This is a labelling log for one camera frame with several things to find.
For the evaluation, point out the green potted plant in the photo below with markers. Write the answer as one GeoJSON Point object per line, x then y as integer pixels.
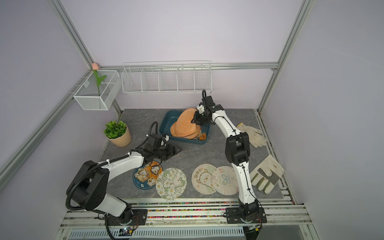
{"type": "Point", "coordinates": [118, 133]}

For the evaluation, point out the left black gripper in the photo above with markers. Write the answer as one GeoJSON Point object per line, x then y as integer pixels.
{"type": "Point", "coordinates": [171, 153]}

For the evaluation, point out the blue orange toast coaster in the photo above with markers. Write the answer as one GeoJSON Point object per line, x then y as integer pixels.
{"type": "Point", "coordinates": [145, 177]}

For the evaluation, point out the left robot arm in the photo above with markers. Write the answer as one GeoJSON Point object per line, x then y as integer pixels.
{"type": "Point", "coordinates": [88, 189]}

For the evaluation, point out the blue bunny bear coaster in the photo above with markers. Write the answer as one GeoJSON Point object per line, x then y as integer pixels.
{"type": "Point", "coordinates": [201, 136]}

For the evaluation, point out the butterfly cream coaster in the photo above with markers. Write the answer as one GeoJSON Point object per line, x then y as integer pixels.
{"type": "Point", "coordinates": [224, 181]}

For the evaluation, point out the alpaca cream coaster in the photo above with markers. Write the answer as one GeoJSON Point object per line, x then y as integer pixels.
{"type": "Point", "coordinates": [202, 179]}

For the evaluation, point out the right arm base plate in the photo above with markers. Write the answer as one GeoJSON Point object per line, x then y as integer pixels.
{"type": "Point", "coordinates": [236, 216]}

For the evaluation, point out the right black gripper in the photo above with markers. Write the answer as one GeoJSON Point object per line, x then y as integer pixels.
{"type": "Point", "coordinates": [196, 119]}

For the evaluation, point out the white grey glove near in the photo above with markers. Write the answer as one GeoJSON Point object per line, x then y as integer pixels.
{"type": "Point", "coordinates": [267, 174]}

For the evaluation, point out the pink artificial tulip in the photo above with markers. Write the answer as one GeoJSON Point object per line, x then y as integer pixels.
{"type": "Point", "coordinates": [99, 79]}

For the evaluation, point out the white mesh wall basket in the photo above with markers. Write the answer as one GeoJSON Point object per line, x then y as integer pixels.
{"type": "Point", "coordinates": [87, 95]}

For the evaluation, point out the white work glove far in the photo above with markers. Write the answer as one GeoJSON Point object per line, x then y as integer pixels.
{"type": "Point", "coordinates": [255, 135]}

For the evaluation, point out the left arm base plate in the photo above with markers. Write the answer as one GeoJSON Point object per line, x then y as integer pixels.
{"type": "Point", "coordinates": [134, 217]}

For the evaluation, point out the teal plastic storage box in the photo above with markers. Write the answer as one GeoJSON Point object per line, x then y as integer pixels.
{"type": "Point", "coordinates": [170, 118]}

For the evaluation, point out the white wire wall shelf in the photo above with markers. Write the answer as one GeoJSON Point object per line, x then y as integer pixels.
{"type": "Point", "coordinates": [167, 77]}

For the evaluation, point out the white flower green coaster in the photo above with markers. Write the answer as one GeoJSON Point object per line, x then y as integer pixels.
{"type": "Point", "coordinates": [171, 183]}

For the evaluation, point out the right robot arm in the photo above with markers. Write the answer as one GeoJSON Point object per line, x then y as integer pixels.
{"type": "Point", "coordinates": [237, 152]}

